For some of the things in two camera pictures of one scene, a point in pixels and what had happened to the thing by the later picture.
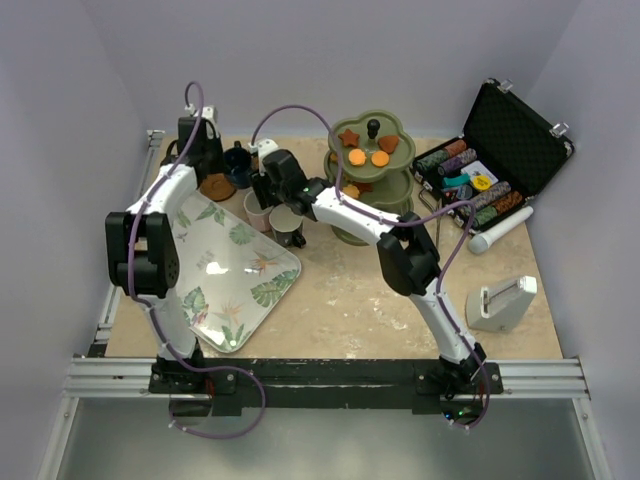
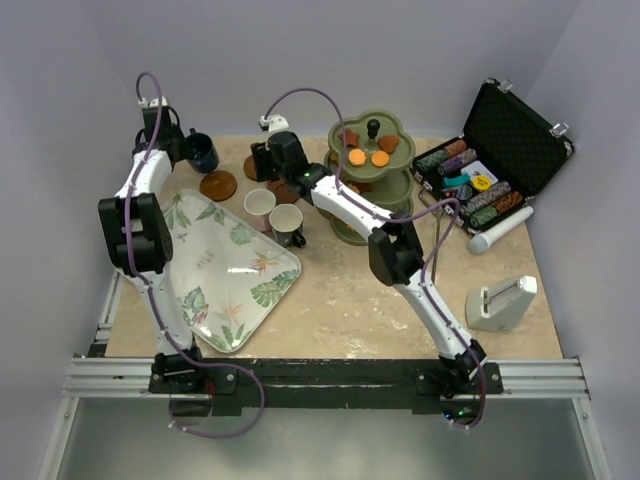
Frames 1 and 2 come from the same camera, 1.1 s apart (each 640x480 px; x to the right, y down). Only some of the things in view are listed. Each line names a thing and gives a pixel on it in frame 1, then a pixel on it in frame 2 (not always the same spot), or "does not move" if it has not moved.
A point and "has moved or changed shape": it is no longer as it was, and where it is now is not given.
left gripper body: x=214 y=152 -> x=176 y=135
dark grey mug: x=286 y=226 does not move
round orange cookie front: x=379 y=159 does not move
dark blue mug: x=237 y=164 has moved or changed shape
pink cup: x=259 y=218 does not move
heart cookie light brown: x=387 y=143 does not move
